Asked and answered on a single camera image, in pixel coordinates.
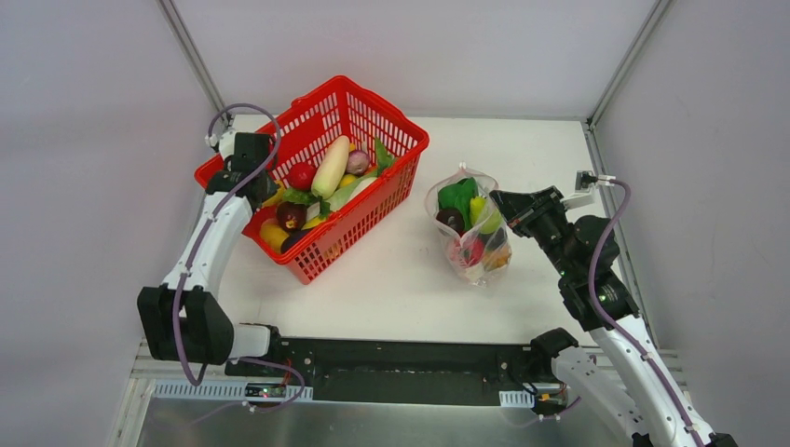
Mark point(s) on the toy pineapple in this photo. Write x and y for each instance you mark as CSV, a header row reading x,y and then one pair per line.
x,y
497,258

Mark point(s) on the purple onion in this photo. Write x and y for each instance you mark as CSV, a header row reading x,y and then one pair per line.
x,y
358,162

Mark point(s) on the purple eggplant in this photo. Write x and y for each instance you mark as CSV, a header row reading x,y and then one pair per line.
x,y
292,239

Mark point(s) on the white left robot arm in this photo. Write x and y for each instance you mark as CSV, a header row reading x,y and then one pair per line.
x,y
182,317

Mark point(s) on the yellow mango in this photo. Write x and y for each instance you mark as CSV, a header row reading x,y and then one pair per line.
x,y
273,235

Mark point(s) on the clear zip top bag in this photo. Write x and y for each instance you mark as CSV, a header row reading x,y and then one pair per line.
x,y
472,233

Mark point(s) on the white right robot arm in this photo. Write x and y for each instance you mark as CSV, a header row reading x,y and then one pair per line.
x,y
646,406

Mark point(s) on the yellow lemon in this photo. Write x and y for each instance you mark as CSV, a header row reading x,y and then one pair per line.
x,y
346,180

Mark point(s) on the green leaf sprig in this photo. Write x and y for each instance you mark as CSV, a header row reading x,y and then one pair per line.
x,y
384,158

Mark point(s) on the large white radish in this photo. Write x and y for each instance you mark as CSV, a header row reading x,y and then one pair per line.
x,y
332,168

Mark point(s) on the white chinese cabbage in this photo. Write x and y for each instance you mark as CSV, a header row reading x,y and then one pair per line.
x,y
346,193

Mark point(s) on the dark red round fruit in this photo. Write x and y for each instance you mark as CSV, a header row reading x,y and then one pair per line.
x,y
291,216

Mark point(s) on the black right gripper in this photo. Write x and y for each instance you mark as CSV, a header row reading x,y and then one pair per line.
x,y
523,210

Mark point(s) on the aluminium frame rail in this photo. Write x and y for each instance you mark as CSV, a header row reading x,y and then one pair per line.
x,y
318,360

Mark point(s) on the green parsley sprig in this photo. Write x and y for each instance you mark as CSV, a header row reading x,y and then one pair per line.
x,y
316,206

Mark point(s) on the green leafy bok choy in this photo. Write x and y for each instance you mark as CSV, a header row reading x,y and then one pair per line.
x,y
458,196

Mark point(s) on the dark purple round fruit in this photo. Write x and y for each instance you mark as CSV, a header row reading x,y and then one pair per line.
x,y
453,218

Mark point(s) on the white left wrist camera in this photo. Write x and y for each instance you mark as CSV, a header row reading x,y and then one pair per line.
x,y
223,145

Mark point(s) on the red plastic shopping basket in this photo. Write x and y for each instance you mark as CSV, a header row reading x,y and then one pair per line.
x,y
303,133

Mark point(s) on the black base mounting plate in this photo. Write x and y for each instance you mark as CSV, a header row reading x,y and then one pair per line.
x,y
419,388

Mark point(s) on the green pear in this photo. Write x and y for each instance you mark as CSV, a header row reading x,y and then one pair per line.
x,y
484,215

